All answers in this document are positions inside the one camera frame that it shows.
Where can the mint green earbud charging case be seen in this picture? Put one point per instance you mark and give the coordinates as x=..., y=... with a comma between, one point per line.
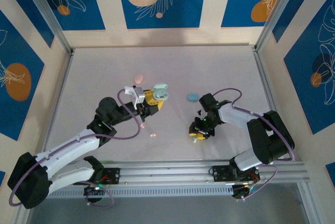
x=159, y=88

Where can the pink earbud charging case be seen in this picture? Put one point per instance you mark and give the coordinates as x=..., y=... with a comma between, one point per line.
x=138, y=78

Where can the blue earbud charging case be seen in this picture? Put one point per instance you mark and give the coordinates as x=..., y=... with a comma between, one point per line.
x=192, y=97

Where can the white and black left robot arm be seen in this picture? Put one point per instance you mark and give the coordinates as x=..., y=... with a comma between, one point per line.
x=70, y=150

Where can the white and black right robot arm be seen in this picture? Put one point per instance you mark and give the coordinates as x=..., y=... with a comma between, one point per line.
x=269, y=140

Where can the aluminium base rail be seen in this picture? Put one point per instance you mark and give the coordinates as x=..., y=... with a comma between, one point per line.
x=167, y=171

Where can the aluminium table side rail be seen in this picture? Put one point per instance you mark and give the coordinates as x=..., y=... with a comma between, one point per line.
x=266, y=82
x=61, y=90

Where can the aluminium frame post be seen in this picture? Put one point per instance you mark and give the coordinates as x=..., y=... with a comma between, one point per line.
x=284, y=12
x=48, y=12

